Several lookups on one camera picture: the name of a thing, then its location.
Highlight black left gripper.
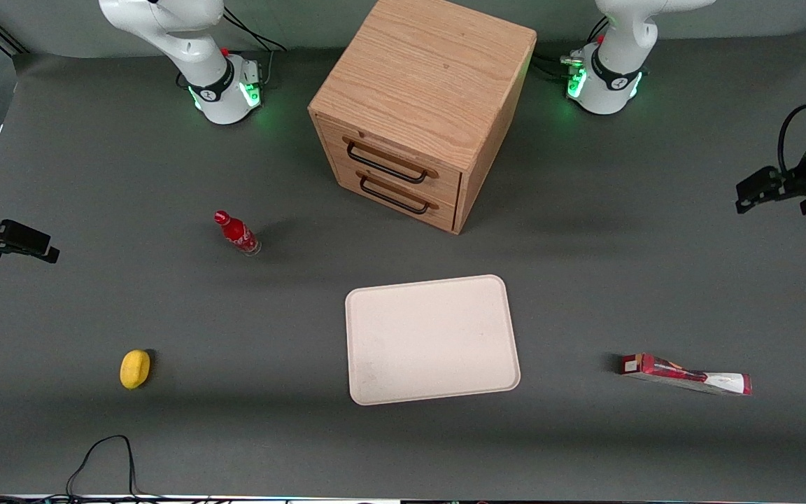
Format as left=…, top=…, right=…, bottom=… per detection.
left=735, top=160, right=806, bottom=215

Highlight red cookie box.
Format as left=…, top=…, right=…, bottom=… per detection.
left=619, top=352, right=754, bottom=398

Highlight beige plastic tray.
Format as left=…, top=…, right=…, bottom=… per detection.
left=344, top=274, right=522, bottom=407

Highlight yellow lemon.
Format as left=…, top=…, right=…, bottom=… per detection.
left=120, top=349, right=152, bottom=391

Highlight red cola bottle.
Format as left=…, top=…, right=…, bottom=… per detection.
left=213, top=210, right=262, bottom=258

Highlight wooden drawer cabinet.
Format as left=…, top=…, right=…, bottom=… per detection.
left=308, top=0, right=538, bottom=235

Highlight wooden drawer front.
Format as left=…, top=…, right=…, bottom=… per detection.
left=319, top=118, right=464, bottom=208
left=333, top=162, right=458, bottom=232

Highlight black frame rail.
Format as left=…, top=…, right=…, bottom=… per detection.
left=0, top=13, right=30, bottom=57

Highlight black looped table cable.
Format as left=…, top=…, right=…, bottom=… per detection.
left=66, top=435, right=143, bottom=499

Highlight black left base cables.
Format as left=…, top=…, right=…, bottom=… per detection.
left=532, top=17, right=611, bottom=82

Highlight black base cables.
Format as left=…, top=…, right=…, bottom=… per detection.
left=532, top=17, right=611, bottom=82
left=221, top=7, right=289, bottom=90

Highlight black right base cables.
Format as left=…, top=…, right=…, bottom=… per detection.
left=221, top=7, right=289, bottom=90

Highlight black drawer handle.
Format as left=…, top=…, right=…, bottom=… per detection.
left=355, top=169, right=440, bottom=215
left=342, top=136, right=439, bottom=186

